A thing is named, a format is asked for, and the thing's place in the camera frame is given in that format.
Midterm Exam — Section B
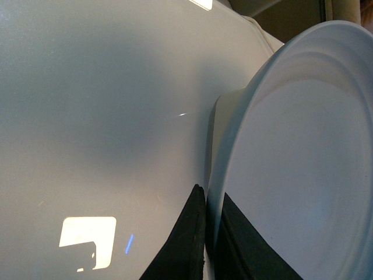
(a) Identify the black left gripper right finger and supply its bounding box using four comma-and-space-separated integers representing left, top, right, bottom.
214, 194, 301, 279

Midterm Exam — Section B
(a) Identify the white chrome two-slot toaster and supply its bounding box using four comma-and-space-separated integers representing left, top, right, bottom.
205, 87, 245, 189

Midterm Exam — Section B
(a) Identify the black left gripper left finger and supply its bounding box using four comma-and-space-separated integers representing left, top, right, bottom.
141, 184, 206, 279

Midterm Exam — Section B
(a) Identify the white round plate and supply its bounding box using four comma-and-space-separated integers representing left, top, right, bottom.
206, 20, 372, 279

